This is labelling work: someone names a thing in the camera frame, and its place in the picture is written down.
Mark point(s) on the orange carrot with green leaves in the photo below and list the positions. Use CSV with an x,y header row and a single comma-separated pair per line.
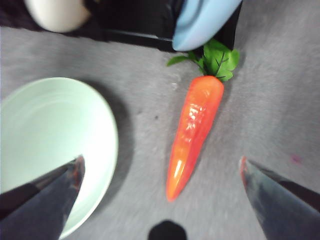
x,y
195,125

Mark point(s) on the blue plate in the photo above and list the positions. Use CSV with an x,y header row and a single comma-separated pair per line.
x,y
197,27

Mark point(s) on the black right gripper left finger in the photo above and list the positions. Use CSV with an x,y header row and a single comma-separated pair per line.
x,y
45,207

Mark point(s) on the beige plate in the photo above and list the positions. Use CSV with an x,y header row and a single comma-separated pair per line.
x,y
57,15

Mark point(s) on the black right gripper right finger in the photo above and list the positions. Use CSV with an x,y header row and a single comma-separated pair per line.
x,y
282,205

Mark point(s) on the green plate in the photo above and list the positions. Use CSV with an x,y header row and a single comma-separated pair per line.
x,y
50,120

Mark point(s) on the black plate rack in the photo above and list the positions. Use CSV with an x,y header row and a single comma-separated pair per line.
x,y
137,20

